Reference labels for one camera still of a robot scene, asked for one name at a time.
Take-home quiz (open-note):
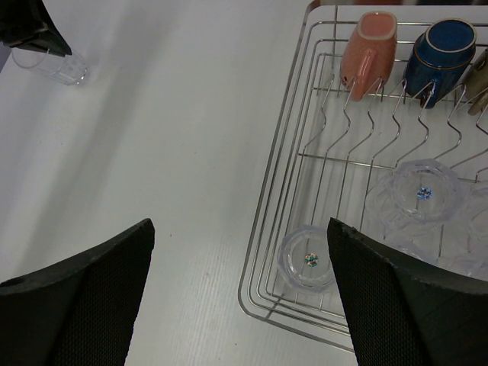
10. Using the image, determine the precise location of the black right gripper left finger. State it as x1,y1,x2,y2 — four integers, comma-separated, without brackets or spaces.
1,219,155,365

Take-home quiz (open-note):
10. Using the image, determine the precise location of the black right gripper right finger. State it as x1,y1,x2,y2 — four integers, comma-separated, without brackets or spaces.
327,218,487,365

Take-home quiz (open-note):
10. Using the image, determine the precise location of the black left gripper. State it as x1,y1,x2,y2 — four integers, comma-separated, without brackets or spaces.
1,0,72,57

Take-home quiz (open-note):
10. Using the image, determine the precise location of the clear glass cup one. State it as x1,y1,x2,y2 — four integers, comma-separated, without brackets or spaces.
11,48,88,85

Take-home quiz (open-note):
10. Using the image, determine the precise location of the clear glass cup three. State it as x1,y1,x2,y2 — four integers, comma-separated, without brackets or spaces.
276,225,336,294

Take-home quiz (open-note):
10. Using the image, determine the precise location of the clear glass cup two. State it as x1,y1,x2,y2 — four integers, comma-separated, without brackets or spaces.
362,159,463,265

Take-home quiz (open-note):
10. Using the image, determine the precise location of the clear glass cup four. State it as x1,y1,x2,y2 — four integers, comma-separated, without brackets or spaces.
437,181,487,281

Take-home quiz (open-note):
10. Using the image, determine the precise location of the brown ceramic mug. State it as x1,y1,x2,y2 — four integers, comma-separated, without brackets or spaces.
462,49,488,116

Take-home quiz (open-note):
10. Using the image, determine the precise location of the pink ceramic mug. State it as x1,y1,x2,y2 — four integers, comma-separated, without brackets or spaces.
339,11,397,101

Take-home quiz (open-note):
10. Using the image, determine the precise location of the blue ceramic mug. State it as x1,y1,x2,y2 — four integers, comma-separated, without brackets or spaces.
403,18,477,109

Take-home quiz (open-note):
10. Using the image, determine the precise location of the metal wire dish rack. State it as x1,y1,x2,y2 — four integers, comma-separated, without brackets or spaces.
238,1,487,352

